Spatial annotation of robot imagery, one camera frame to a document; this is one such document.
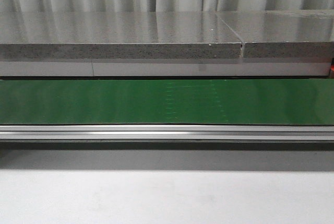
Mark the grey stone slab left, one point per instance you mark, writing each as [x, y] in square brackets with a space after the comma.
[104, 36]

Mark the green conveyor belt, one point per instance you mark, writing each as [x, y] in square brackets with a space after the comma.
[168, 101]

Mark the aluminium conveyor frame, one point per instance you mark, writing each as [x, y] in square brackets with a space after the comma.
[149, 133]

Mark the grey stone slab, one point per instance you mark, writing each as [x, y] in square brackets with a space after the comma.
[104, 36]
[283, 34]

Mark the grey stone slab right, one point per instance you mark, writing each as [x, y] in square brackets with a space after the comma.
[283, 34]

